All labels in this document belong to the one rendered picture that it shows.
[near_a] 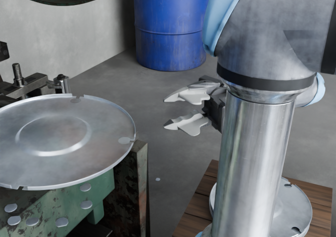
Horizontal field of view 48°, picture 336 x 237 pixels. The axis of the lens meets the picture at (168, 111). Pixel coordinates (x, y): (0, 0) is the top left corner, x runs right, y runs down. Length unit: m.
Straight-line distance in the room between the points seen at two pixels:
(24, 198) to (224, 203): 0.42
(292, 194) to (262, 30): 0.86
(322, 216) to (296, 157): 0.86
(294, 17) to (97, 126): 0.44
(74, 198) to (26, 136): 0.23
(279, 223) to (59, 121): 0.67
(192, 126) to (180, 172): 1.09
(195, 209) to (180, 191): 0.59
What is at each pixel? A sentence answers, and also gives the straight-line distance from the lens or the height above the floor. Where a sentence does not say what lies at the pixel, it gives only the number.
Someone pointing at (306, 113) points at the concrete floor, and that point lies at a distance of 2.48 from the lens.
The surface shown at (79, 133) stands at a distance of 0.69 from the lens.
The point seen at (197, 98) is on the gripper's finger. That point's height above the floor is 0.82.
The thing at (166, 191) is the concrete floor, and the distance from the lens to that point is 1.74.
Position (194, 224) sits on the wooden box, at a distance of 1.11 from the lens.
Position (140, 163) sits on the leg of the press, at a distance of 0.94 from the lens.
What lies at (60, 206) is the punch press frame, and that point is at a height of 0.59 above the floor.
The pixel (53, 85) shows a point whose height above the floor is 0.79.
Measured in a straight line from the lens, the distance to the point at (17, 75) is 0.98.
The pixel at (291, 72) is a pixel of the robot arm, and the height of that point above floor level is 0.99.
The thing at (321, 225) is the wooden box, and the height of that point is 0.35.
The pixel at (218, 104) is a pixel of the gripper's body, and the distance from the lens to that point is 0.73.
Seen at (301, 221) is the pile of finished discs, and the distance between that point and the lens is 1.14.
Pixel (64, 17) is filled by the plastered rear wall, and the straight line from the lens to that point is 2.75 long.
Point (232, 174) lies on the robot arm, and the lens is 0.50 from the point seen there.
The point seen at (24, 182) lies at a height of 0.78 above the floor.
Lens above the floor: 1.15
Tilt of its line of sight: 29 degrees down
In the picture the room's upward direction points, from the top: straight up
